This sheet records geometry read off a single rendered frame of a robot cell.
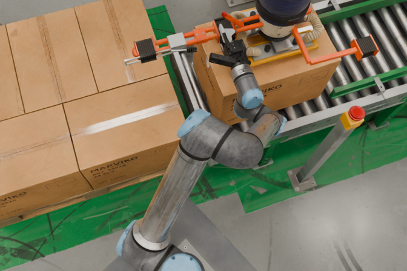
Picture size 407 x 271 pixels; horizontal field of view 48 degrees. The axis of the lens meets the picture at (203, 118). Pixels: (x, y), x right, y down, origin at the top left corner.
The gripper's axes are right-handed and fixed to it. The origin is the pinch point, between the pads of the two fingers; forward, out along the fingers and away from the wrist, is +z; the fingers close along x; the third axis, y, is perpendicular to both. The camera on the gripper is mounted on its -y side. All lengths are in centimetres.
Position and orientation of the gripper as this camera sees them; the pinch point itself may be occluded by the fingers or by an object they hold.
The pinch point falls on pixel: (218, 31)
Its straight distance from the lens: 202.4
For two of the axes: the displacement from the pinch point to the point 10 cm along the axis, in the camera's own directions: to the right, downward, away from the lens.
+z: -3.2, -8.7, 3.6
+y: 9.5, -2.8, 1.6
